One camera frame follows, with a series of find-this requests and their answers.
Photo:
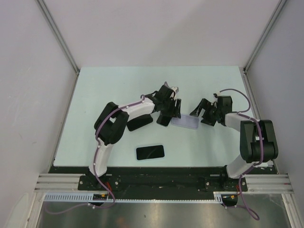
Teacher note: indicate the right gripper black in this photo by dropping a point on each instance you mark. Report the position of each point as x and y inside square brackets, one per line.
[206, 105]

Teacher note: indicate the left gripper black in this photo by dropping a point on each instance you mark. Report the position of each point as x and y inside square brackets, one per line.
[172, 112]

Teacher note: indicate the purple phone case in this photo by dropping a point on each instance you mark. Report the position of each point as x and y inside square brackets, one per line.
[186, 121]

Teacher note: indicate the green-edged black phone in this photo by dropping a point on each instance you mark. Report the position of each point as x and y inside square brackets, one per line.
[163, 120]

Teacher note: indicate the black phone case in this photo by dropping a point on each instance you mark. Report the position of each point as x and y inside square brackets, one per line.
[139, 122]

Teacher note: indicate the light blue phone case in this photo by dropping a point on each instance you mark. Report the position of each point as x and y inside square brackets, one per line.
[150, 153]

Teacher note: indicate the white-edged black phone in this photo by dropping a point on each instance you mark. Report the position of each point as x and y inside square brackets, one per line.
[150, 152]

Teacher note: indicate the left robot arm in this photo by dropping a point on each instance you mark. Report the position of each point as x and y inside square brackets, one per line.
[114, 119]

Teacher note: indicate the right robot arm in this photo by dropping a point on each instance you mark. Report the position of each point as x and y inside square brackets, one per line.
[258, 142]

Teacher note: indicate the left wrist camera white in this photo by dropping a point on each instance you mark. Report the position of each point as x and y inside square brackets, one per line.
[174, 89]

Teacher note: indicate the white cable duct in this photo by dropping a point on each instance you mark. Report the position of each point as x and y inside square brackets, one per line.
[103, 197]

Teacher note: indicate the right aluminium frame post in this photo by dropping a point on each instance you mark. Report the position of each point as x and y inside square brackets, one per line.
[265, 33]

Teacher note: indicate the aluminium frame post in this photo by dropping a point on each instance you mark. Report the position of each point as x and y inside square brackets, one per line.
[57, 34]
[265, 33]

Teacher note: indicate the left aluminium frame post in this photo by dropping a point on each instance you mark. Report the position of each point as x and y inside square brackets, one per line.
[57, 34]

